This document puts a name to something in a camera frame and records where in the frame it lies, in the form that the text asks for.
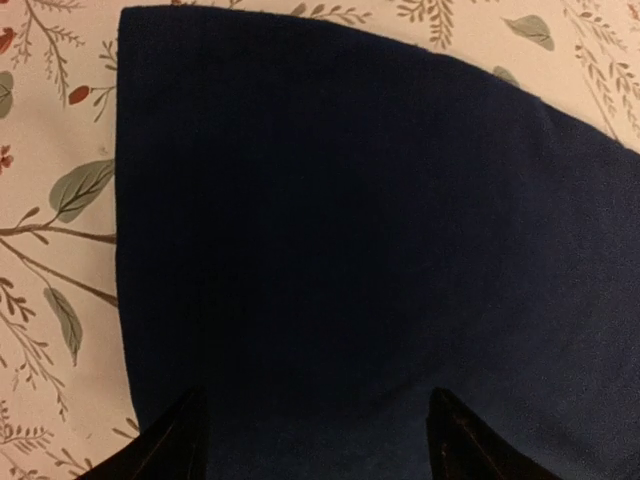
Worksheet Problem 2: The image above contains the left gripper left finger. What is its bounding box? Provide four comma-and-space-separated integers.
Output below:
80, 388, 209, 480

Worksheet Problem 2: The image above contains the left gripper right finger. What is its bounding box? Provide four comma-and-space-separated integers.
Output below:
426, 388, 557, 480

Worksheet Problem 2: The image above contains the blue garment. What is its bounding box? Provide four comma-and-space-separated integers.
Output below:
115, 6, 639, 479

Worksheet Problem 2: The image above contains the floral tablecloth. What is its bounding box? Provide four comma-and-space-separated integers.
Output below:
1, 0, 639, 479

